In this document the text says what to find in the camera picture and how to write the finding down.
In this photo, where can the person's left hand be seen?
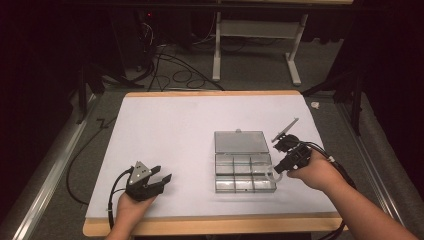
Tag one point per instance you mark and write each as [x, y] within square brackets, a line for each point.
[133, 206]

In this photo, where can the clear plastic compartment box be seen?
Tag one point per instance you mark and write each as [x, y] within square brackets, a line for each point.
[243, 166]

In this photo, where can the dark computer tower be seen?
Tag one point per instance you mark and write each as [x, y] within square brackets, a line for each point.
[133, 36]

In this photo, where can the black metal stand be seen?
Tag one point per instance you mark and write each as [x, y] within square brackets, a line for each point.
[356, 100]
[83, 90]

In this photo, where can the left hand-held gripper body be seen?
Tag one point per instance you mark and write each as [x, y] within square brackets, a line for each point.
[140, 185]

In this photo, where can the white metal desk frame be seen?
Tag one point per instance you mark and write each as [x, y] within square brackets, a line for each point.
[256, 28]

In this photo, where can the aluminium rail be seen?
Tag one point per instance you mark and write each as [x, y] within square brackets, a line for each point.
[363, 150]
[50, 173]

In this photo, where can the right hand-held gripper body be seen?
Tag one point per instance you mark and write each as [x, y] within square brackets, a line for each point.
[295, 150]

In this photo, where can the white table mat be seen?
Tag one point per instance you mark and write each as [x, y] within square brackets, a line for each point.
[186, 133]

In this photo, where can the wooden table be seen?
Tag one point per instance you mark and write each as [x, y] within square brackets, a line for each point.
[216, 226]

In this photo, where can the small white floor scrap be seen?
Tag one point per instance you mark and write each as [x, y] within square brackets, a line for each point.
[315, 105]

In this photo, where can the person's right hand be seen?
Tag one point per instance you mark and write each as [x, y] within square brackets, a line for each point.
[316, 173]

